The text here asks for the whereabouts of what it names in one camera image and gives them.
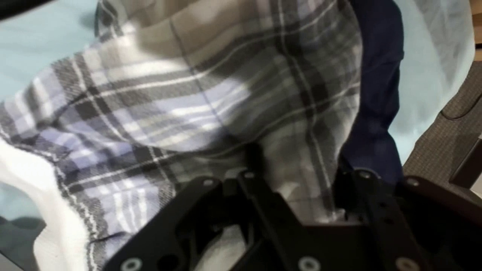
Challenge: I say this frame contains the white garment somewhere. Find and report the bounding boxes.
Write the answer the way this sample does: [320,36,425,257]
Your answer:
[0,134,100,271]

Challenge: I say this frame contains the navy blue garment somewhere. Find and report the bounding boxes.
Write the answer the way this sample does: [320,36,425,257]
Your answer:
[339,0,407,188]

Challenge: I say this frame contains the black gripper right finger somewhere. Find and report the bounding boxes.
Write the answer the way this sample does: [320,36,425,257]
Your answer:
[336,168,482,271]

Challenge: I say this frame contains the grey plaid pajama pants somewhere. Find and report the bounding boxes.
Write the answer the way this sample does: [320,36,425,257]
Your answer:
[0,0,365,271]

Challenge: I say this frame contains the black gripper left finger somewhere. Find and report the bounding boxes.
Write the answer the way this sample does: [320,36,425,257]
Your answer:
[103,170,323,271]

